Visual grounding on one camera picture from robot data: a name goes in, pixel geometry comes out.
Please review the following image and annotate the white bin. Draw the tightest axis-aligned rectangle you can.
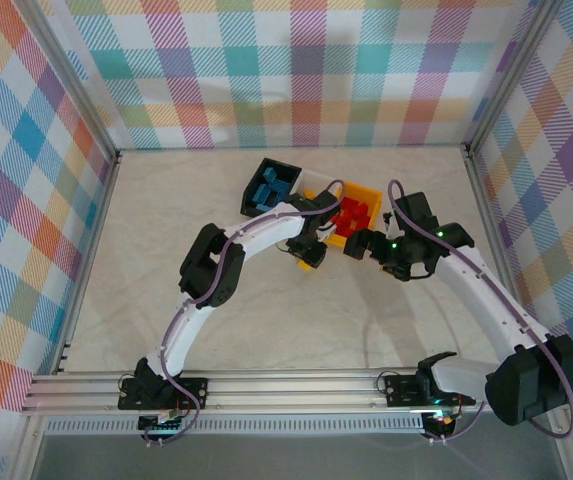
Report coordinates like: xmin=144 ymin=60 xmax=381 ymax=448
xmin=290 ymin=169 xmax=347 ymax=201

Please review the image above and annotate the black bin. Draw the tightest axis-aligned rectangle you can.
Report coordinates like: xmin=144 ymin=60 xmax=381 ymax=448
xmin=239 ymin=157 xmax=303 ymax=219

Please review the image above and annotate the orange bin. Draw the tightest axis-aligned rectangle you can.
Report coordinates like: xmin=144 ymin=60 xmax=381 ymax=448
xmin=325 ymin=179 xmax=385 ymax=249

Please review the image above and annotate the small circuit board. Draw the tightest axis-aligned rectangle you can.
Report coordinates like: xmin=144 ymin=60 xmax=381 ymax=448
xmin=138 ymin=412 xmax=187 ymax=444
xmin=423 ymin=409 xmax=460 ymax=441

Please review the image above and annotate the aluminium side rail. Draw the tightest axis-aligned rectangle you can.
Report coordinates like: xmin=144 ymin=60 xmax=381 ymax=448
xmin=50 ymin=149 xmax=123 ymax=376
xmin=460 ymin=143 xmax=547 ymax=371

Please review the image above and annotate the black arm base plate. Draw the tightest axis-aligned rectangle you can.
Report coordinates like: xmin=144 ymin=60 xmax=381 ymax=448
xmin=117 ymin=377 xmax=209 ymax=412
xmin=383 ymin=373 xmax=477 ymax=407

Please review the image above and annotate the wide aluminium frame rail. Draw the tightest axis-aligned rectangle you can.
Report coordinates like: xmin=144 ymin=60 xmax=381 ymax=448
xmin=20 ymin=368 xmax=573 ymax=416

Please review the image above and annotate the slotted grey cable duct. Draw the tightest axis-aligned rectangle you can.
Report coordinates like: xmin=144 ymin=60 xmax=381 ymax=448
xmin=45 ymin=418 xmax=425 ymax=436

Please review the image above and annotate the aluminium frame post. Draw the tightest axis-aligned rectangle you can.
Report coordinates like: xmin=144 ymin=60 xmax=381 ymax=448
xmin=465 ymin=0 xmax=567 ymax=151
xmin=13 ymin=0 xmax=120 ymax=161

